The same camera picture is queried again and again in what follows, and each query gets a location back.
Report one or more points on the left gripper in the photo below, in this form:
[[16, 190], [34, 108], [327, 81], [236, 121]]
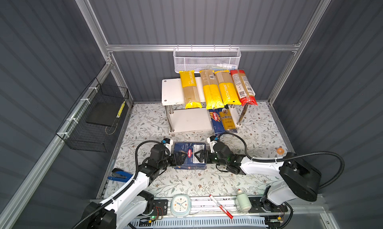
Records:
[[180, 161]]

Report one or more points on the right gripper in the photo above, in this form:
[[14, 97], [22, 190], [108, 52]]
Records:
[[202, 154]]

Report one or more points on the blue Barilla pasta box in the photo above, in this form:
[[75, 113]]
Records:
[[189, 148]]

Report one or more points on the blue Barilla spaghetti box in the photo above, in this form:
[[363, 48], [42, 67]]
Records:
[[217, 124]]

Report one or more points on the blue yellow spaghetti bag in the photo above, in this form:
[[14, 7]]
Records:
[[227, 120]]

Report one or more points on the yellow Pastatime bag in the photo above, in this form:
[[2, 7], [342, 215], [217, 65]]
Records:
[[227, 88], [210, 89], [191, 95]]

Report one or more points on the red spaghetti bag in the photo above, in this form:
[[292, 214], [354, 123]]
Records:
[[243, 88]]

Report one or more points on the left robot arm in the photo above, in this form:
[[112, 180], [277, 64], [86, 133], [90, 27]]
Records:
[[131, 200]]

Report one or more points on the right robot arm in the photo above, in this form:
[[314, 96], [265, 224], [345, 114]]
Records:
[[298, 178]]

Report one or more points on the white two-tier shelf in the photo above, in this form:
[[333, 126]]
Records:
[[183, 120]]

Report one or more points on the mint alarm clock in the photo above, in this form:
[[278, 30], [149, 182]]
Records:
[[181, 205]]

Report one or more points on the floral table mat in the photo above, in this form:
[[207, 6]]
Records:
[[259, 131]]

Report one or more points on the blue object at left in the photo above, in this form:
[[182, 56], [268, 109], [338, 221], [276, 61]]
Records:
[[119, 175]]

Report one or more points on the small white bottle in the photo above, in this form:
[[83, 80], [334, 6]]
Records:
[[242, 201]]

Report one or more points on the red white marker pen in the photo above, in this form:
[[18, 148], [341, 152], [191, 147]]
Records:
[[221, 206]]

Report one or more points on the yellow green brush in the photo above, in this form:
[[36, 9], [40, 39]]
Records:
[[121, 109]]

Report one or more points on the orange round sticker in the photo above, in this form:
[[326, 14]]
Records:
[[280, 151]]

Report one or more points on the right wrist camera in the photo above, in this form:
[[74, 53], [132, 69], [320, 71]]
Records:
[[212, 140]]

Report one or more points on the white slotted cable duct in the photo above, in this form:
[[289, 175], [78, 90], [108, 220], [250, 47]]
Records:
[[203, 222]]

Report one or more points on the black wire basket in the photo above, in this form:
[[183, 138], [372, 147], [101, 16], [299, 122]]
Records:
[[93, 126]]

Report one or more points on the white wire mesh basket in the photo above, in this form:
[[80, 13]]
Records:
[[210, 58]]

